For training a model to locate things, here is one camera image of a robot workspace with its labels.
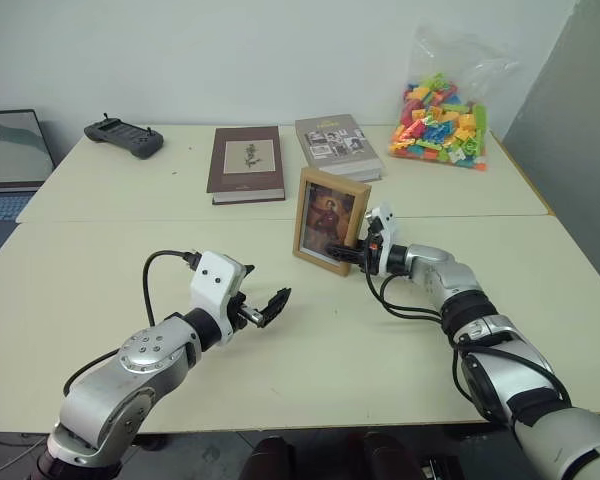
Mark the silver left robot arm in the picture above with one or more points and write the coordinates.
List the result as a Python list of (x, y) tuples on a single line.
[(130, 370)]

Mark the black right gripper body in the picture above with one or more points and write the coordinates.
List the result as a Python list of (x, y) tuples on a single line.
[(371, 255)]

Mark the wooden picture frame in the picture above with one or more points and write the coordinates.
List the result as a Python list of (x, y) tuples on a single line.
[(330, 215)]

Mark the black handheld controller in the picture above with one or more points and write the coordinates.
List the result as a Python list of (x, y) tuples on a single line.
[(122, 136)]

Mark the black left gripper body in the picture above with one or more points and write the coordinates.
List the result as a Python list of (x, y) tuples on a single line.
[(240, 315)]

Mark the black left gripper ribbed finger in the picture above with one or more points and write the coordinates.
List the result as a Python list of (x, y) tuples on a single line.
[(276, 306)]

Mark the brown hardcover book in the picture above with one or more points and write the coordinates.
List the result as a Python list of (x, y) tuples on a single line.
[(247, 160)]

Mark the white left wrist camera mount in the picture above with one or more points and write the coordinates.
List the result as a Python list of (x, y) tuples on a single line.
[(212, 280)]

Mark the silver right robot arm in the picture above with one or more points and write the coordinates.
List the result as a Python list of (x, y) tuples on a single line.
[(495, 345)]

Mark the grey photo cover book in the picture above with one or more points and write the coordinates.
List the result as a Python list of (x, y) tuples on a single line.
[(337, 145)]

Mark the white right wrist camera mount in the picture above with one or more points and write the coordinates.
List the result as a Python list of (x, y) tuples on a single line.
[(386, 220)]

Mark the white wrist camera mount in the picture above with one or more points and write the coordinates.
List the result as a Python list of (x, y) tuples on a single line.
[(212, 280), (386, 220)]

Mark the dark rounded shape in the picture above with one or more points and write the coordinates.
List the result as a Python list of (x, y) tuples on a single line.
[(270, 457)]

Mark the bag of colourful toy blocks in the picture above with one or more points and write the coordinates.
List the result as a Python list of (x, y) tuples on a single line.
[(442, 125)]

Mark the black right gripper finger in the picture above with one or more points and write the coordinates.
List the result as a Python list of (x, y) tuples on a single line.
[(342, 250)]

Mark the open laptop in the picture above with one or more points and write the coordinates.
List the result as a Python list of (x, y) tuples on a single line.
[(7, 150)]

